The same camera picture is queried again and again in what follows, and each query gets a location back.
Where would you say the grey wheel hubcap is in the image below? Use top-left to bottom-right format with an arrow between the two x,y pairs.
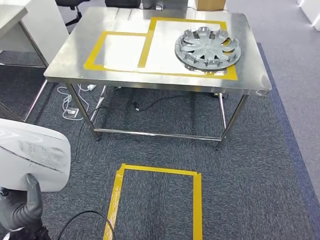
183,61 -> 232,73
174,26 -> 242,70

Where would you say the brown cardboard box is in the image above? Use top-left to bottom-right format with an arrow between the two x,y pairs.
194,0 -> 227,12

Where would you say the steel workbench table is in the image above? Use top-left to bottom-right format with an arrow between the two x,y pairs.
43,6 -> 272,152

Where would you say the white curved plastic part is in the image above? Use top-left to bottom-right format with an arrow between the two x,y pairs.
0,118 -> 72,193

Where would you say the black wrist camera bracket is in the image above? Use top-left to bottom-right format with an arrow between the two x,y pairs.
10,224 -> 52,240

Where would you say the yellow tape square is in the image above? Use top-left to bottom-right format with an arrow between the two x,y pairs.
103,163 -> 203,240

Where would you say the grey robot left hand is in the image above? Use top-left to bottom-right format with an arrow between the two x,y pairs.
0,173 -> 44,232

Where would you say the black office chair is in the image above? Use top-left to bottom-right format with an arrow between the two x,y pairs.
55,0 -> 91,27

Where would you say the black cable with plug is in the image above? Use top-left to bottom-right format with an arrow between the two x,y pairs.
132,94 -> 193,113

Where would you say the white lit platform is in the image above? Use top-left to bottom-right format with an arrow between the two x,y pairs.
297,0 -> 320,33

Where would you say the white cable bundle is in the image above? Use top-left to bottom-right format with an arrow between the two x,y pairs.
57,84 -> 91,122

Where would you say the small yellow tape rectangle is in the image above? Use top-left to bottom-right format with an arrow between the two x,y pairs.
83,30 -> 151,72

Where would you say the large yellow tape rectangle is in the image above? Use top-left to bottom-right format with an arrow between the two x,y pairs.
137,17 -> 238,81

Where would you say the white desk with steel legs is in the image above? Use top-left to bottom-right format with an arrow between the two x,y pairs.
0,0 -> 70,123

